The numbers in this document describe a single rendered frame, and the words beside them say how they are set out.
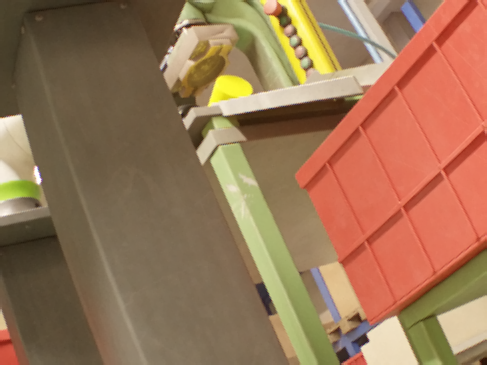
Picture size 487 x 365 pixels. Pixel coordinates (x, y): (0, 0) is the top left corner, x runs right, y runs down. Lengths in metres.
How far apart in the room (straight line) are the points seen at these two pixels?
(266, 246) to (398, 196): 0.35
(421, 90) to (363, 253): 0.22
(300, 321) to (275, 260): 0.10
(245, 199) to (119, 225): 0.56
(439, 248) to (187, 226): 0.30
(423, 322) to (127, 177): 0.42
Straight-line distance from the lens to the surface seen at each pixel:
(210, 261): 0.64
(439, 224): 0.82
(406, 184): 0.84
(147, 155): 0.67
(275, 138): 1.28
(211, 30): 1.47
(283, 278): 1.14
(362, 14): 3.18
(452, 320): 2.79
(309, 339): 1.12
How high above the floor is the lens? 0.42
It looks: 22 degrees up
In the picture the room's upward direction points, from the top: 24 degrees counter-clockwise
